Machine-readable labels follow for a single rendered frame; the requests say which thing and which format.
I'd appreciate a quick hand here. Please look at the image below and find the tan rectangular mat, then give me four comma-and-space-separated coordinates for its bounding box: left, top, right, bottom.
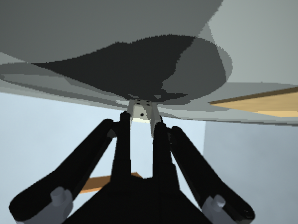
210, 87, 298, 117

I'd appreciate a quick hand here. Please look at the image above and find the white die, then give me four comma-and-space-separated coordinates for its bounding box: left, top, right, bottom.
132, 99, 153, 123

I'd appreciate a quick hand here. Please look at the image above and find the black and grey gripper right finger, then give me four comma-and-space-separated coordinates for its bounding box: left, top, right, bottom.
150, 102, 255, 224

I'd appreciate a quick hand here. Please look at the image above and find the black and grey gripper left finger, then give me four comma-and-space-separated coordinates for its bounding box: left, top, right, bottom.
9, 99, 134, 224

